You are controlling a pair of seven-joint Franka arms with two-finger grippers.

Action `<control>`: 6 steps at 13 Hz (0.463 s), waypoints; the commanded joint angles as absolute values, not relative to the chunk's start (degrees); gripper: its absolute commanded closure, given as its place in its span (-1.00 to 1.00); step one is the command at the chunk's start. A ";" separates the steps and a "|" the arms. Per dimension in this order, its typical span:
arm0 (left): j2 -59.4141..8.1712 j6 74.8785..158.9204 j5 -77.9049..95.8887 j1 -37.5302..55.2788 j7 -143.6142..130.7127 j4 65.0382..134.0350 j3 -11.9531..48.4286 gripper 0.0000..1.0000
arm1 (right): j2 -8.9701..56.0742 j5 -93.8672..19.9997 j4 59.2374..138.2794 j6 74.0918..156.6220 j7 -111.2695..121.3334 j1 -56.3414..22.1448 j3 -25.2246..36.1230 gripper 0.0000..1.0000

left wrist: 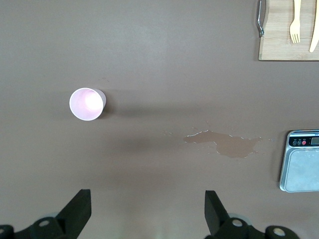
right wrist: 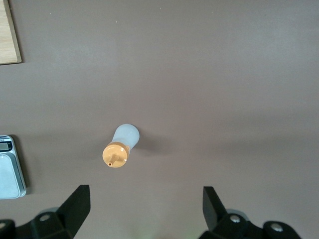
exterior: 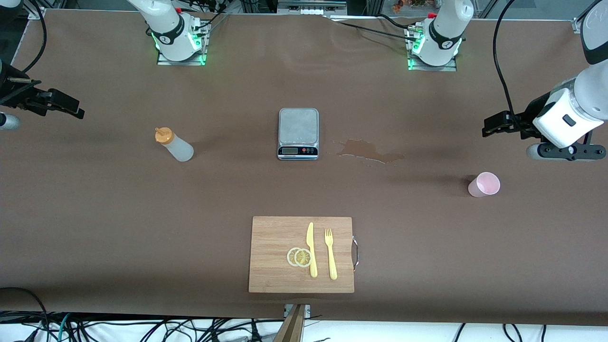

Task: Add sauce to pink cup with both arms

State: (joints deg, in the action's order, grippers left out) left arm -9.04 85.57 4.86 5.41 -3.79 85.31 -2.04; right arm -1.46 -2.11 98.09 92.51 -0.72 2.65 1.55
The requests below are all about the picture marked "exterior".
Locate wooden post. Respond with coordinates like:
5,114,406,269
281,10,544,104
273,304,306,342

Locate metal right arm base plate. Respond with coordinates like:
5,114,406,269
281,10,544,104
157,21,208,66

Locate thin black table cable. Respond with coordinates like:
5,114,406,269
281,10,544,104
328,18,419,42

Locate white power strip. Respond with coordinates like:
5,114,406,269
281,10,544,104
279,1,347,15

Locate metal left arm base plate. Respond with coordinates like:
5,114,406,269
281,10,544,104
408,26,457,72

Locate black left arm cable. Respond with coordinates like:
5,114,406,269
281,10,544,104
493,0,523,129

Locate wooden cutting board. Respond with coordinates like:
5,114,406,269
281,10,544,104
248,216,355,294

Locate black looped floor cable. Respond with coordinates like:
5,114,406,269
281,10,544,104
0,286,49,342

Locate translucent sauce bottle orange cap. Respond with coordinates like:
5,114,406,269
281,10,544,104
155,127,194,162

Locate yellow plastic fork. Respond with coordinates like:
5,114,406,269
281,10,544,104
324,228,338,280

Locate yellow plastic knife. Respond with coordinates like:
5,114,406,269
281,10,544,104
306,222,318,278

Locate pink plastic cup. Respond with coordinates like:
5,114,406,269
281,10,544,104
468,172,501,198

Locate silver digital kitchen scale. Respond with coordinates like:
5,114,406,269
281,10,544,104
277,108,319,161

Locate teal floor cable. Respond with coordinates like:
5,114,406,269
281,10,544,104
45,313,72,342

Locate thick black table cable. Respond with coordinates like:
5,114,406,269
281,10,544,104
378,13,415,30

